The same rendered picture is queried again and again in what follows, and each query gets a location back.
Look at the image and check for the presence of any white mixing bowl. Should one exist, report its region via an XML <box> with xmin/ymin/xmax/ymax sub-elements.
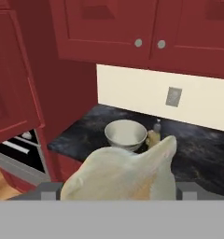
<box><xmin>104</xmin><ymin>119</ymin><xmax>148</xmax><ymax>152</ymax></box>

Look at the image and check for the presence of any black and grey oven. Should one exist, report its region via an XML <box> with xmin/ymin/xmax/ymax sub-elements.
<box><xmin>0</xmin><ymin>127</ymin><xmax>52</xmax><ymax>188</ymax></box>

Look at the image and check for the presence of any tan bottle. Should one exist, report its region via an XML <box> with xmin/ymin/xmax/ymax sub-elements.
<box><xmin>146</xmin><ymin>129</ymin><xmax>161</xmax><ymax>148</ymax></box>

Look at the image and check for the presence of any red wall cabinet door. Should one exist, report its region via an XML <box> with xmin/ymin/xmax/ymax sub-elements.
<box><xmin>148</xmin><ymin>0</ymin><xmax>224</xmax><ymax>80</ymax></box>
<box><xmin>49</xmin><ymin>0</ymin><xmax>159</xmax><ymax>70</ymax></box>

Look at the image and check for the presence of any small grey shaker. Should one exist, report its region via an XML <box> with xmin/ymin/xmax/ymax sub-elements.
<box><xmin>153</xmin><ymin>119</ymin><xmax>162</xmax><ymax>133</ymax></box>

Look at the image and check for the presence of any white oven handle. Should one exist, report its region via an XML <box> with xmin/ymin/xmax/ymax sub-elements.
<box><xmin>1</xmin><ymin>140</ymin><xmax>31</xmax><ymax>155</ymax></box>

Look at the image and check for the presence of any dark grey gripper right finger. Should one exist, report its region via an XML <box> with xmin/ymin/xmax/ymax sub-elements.
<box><xmin>175</xmin><ymin>181</ymin><xmax>224</xmax><ymax>202</ymax></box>

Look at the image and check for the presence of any tall red cabinet door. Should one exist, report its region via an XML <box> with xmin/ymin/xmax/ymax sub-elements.
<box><xmin>0</xmin><ymin>8</ymin><xmax>46</xmax><ymax>148</ymax></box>

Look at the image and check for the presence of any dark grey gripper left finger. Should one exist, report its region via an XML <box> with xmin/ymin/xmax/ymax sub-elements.
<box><xmin>7</xmin><ymin>181</ymin><xmax>64</xmax><ymax>202</ymax></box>

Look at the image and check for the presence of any red base cabinet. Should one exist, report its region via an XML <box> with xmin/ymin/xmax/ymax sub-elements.
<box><xmin>48</xmin><ymin>150</ymin><xmax>88</xmax><ymax>183</ymax></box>

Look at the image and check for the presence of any white oven knob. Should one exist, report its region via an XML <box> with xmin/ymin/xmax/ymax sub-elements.
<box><xmin>21</xmin><ymin>131</ymin><xmax>34</xmax><ymax>140</ymax></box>

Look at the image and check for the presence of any grey wall outlet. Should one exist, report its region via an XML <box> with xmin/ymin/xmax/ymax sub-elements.
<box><xmin>165</xmin><ymin>86</ymin><xmax>183</xmax><ymax>108</ymax></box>

